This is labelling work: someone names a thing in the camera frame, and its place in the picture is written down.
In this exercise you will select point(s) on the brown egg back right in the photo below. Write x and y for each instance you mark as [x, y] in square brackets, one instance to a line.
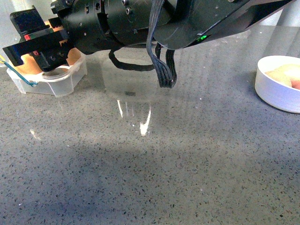
[73, 56]

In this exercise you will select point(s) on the clear plastic egg box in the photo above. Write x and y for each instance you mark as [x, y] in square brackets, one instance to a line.
[59, 82]

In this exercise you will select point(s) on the blue rubber band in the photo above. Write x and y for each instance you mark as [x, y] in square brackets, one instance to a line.
[32, 84]

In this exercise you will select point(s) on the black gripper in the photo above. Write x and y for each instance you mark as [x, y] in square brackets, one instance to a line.
[85, 21]

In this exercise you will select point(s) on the brown egg in bowl right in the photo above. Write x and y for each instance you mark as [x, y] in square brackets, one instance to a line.
[295, 84]

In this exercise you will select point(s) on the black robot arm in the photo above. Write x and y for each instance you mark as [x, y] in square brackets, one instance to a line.
[177, 24]

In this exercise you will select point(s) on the white round bowl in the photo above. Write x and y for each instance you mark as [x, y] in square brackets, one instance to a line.
[273, 82]

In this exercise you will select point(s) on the brown egg front left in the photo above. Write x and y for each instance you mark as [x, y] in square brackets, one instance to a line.
[30, 67]

